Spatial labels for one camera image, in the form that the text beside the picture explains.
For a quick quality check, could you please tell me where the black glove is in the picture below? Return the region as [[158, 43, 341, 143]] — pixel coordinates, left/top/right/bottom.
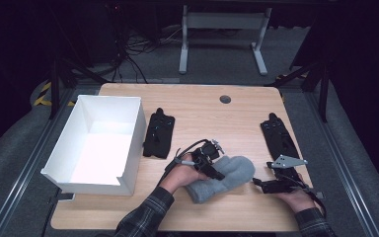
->
[[260, 112, 302, 181], [142, 107, 176, 159]]

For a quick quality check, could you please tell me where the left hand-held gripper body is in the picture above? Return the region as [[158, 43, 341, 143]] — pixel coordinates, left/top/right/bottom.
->
[[191, 138, 226, 172]]

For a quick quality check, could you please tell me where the yellow black floor tape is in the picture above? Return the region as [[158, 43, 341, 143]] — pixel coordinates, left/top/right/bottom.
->
[[33, 81, 77, 108]]

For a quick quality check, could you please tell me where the person's right hand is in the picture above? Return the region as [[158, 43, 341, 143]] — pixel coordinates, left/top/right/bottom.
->
[[273, 173, 321, 214]]

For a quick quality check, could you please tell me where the person's left hand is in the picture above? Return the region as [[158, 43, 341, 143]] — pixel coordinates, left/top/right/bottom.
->
[[160, 162, 211, 196]]

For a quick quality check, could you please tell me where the tangle of black floor cables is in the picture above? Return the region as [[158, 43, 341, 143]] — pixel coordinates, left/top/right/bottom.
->
[[104, 2, 186, 84]]

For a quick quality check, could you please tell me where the hand-held gripper cable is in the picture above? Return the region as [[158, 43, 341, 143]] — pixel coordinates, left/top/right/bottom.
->
[[159, 139, 209, 188], [287, 173, 328, 219]]

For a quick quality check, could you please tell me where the white box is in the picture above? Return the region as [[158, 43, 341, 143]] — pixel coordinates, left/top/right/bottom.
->
[[40, 94, 147, 197]]

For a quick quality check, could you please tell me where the grey sock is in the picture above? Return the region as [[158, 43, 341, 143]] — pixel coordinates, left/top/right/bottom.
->
[[185, 174, 248, 204]]

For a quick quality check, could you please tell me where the right hand-held gripper cable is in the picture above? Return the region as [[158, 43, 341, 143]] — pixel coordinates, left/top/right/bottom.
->
[[287, 173, 328, 219]]

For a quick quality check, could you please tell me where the aluminium floor rail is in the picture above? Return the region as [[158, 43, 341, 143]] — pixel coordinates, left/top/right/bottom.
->
[[304, 91, 379, 237], [0, 88, 77, 237]]

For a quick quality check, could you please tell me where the black metal stand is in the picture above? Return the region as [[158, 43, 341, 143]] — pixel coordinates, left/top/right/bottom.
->
[[265, 59, 331, 123], [47, 56, 109, 120]]

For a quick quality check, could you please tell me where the left hand-held gripper cable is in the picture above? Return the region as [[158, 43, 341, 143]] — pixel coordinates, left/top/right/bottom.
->
[[159, 139, 209, 188]]

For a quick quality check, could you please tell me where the white metal desk frame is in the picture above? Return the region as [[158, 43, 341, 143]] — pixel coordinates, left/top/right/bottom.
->
[[178, 4, 273, 77]]

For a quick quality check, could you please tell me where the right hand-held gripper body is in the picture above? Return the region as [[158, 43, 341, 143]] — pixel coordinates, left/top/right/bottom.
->
[[265, 154, 309, 195]]

